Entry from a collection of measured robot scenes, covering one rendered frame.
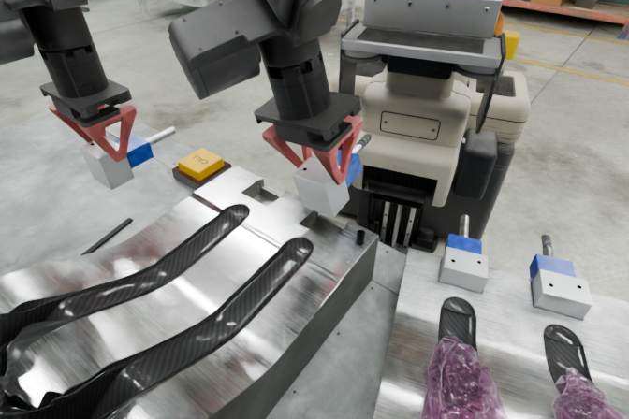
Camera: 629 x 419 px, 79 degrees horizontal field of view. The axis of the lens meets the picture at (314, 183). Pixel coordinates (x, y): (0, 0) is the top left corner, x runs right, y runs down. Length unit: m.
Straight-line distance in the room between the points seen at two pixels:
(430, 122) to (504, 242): 1.15
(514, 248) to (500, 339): 1.41
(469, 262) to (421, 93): 0.42
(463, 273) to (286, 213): 0.23
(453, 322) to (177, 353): 0.30
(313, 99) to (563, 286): 0.35
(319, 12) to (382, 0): 0.45
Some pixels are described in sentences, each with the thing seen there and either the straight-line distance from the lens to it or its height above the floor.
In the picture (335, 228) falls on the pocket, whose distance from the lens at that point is 0.53.
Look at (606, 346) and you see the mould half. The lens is 0.54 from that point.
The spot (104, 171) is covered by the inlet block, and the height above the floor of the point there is 0.94.
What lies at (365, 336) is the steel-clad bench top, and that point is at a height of 0.80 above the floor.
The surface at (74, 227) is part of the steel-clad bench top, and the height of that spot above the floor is 0.80.
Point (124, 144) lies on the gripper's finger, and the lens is 0.58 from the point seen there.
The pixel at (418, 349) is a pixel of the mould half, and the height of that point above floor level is 0.87.
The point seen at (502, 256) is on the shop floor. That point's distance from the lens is 1.83.
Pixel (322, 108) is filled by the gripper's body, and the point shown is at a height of 1.07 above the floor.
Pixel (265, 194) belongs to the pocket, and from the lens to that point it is 0.59.
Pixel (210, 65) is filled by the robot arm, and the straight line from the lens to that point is 0.33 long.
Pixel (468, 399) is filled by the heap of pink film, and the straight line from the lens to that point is 0.38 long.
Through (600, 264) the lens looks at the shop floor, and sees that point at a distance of 2.01.
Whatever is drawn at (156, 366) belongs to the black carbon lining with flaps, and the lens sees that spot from 0.40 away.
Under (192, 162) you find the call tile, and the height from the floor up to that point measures 0.84.
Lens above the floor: 1.24
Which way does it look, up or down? 38 degrees down
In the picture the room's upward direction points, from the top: straight up
